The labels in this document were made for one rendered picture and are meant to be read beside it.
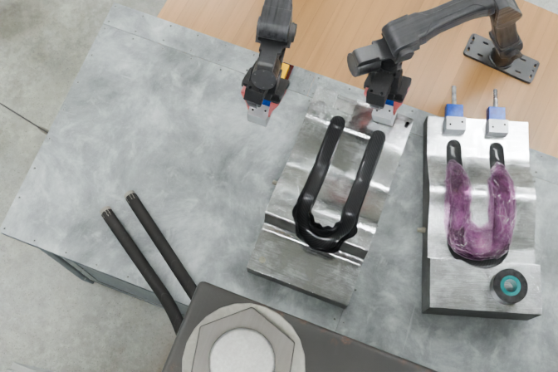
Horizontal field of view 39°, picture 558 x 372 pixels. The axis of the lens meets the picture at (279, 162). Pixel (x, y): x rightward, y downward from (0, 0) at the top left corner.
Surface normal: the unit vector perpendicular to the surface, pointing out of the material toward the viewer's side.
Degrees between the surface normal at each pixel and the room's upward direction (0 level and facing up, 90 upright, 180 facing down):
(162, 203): 0
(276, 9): 10
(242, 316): 0
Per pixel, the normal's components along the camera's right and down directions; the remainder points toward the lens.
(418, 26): -0.19, -0.23
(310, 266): 0.00, -0.31
